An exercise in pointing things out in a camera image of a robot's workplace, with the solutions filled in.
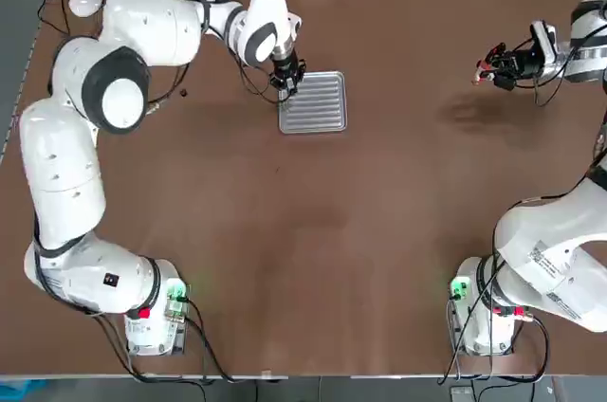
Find black right base cable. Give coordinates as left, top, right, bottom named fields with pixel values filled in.
left=440, top=311, right=552, bottom=385

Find black left base cable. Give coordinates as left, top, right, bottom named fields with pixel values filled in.
left=101, top=295, right=290, bottom=384

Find silver ridged metal tray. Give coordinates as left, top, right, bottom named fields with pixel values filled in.
left=277, top=70, right=349, bottom=136

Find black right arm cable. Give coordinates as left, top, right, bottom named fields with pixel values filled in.
left=514, top=36, right=607, bottom=108

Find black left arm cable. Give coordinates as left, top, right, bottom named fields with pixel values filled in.
left=141, top=0, right=285, bottom=115

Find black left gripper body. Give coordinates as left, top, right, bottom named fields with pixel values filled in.
left=272, top=51, right=306, bottom=82

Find blue plastic bag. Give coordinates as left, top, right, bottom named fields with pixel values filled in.
left=0, top=363, right=46, bottom=402

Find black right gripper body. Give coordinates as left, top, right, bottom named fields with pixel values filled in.
left=509, top=47, right=543, bottom=81

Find black base cable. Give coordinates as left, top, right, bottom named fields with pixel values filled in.
left=440, top=311, right=552, bottom=385
left=101, top=295, right=290, bottom=384

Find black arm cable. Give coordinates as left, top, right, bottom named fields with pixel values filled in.
left=141, top=0, right=285, bottom=115
left=514, top=36, right=607, bottom=108

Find small oil bottle red label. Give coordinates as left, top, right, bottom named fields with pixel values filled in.
left=471, top=44, right=504, bottom=86

